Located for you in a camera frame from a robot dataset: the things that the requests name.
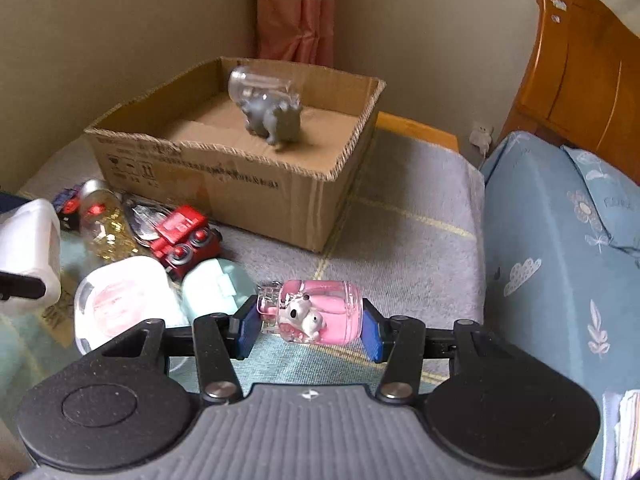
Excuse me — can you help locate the cardboard box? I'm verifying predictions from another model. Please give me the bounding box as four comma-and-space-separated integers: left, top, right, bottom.
84, 56, 387, 253

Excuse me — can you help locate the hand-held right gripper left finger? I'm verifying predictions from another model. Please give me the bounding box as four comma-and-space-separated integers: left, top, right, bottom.
101, 295, 263, 405

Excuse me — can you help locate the pink curtain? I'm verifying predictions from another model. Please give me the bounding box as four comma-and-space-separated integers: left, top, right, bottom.
256, 0, 335, 67

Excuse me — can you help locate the blue floral pillow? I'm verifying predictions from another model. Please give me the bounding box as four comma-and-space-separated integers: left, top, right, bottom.
560, 145, 640, 261

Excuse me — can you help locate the white wall charger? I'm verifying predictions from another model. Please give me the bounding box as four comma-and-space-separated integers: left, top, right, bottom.
469, 122, 495, 157

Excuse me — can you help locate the white round case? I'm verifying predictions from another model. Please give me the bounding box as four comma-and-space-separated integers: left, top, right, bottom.
73, 256, 194, 374

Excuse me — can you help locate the mint green box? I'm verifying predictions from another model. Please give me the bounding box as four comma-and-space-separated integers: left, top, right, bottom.
181, 256, 259, 324

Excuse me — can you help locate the blue floral bed sheet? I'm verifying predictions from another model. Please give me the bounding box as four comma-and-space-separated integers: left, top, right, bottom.
481, 131, 640, 480

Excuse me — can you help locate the blue toy train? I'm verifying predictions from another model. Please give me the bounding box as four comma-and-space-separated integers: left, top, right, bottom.
52, 182, 87, 233

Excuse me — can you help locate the red toy train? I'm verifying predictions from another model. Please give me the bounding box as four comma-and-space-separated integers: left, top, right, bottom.
150, 205, 224, 279

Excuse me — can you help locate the grey animal figure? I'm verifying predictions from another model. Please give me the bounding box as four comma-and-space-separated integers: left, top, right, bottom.
242, 94, 305, 150

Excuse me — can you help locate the clear glass jar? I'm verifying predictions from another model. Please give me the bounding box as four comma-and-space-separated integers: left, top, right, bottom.
228, 65, 301, 111

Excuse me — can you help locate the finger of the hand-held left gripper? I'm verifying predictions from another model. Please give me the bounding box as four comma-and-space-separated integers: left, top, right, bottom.
0, 271, 46, 302

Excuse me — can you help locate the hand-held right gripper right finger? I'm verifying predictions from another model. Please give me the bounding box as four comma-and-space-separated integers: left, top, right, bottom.
360, 298, 524, 405

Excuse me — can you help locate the wooden headboard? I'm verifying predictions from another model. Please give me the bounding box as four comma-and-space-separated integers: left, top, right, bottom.
497, 0, 640, 186

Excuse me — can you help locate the glass bottle with gold flakes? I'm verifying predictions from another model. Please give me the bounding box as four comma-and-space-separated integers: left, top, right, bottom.
79, 179, 142, 266

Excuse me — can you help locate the pink jar with dog figure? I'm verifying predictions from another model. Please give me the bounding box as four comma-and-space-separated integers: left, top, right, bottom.
256, 279, 363, 346

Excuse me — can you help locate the clear correction tape dispenser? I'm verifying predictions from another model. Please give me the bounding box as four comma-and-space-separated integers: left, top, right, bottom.
122, 197, 169, 249

